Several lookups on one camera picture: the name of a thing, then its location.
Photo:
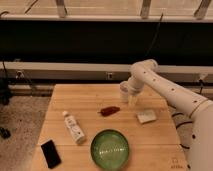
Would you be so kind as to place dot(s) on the white sponge block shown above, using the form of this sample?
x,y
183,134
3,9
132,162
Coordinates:
x,y
146,116

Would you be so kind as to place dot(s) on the black object on floor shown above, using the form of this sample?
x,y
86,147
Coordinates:
x,y
4,133

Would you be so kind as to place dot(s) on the black smartphone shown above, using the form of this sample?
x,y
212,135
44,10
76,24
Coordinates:
x,y
51,155

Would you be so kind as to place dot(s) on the white tube bottle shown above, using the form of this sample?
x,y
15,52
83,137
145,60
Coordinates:
x,y
74,128

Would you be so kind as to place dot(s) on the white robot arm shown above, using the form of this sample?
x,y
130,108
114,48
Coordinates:
x,y
196,106

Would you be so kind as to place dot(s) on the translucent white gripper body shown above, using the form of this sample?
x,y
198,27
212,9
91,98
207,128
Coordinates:
x,y
133,99

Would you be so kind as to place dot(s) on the red dried chili pepper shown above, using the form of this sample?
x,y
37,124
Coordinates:
x,y
109,111

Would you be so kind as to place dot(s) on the green ceramic bowl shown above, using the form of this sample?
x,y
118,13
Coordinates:
x,y
110,150

